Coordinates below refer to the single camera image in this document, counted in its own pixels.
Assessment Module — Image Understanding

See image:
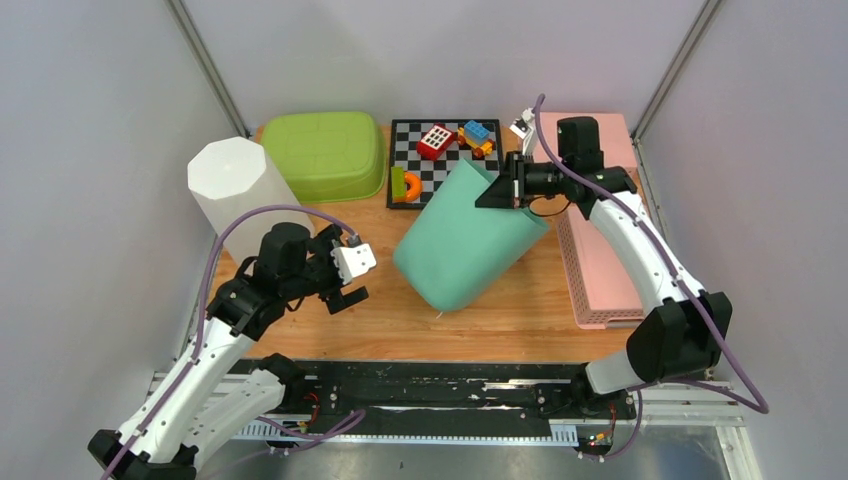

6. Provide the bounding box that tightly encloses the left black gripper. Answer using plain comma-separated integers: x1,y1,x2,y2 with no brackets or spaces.
282,224,368,312

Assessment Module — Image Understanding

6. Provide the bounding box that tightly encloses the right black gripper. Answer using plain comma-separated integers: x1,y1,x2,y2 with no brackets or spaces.
476,152,572,210

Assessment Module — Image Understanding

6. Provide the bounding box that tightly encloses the green bin with white liner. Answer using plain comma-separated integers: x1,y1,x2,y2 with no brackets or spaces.
393,158,549,312

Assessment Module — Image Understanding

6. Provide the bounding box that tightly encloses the pink perforated plastic basket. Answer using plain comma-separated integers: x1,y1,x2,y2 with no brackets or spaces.
556,206,645,330

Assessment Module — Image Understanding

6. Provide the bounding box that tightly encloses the large green plastic container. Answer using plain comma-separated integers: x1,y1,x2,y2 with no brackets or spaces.
256,111,388,204

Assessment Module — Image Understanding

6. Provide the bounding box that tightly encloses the white plastic bin liner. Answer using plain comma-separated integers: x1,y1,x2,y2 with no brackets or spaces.
187,137,315,263

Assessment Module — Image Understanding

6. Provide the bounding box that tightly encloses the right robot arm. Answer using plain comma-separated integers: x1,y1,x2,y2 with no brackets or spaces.
475,109,732,418

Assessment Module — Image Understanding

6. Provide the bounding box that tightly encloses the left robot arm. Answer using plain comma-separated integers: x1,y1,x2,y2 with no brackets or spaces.
88,222,377,479

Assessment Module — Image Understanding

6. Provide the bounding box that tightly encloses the blue yellow toy car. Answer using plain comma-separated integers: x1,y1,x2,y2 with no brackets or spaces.
457,120,496,160

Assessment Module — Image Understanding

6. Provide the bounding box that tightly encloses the black grey checkerboard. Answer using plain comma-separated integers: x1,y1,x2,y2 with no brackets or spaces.
386,118,503,209

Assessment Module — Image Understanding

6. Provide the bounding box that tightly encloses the red window toy brick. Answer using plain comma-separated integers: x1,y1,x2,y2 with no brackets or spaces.
416,124,457,161

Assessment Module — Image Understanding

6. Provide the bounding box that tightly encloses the orange arch toy block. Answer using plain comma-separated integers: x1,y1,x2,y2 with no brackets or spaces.
405,172,422,203

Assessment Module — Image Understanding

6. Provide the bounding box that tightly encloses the green flat toy brick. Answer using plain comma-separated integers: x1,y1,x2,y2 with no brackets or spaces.
390,166,407,203

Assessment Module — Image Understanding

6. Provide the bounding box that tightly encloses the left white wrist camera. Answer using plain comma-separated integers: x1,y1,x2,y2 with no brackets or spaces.
331,243,377,285

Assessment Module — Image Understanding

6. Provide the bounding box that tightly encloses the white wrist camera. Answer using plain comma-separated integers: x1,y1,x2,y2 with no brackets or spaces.
509,107,538,156
331,243,377,285

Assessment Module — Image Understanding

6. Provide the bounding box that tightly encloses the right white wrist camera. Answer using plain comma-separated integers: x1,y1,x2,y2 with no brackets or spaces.
509,107,538,156

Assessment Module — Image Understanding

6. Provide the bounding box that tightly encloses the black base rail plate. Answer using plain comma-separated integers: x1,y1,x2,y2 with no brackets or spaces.
274,360,636,440

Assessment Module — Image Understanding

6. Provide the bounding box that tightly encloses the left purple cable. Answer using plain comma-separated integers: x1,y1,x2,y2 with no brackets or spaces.
99,204,367,480

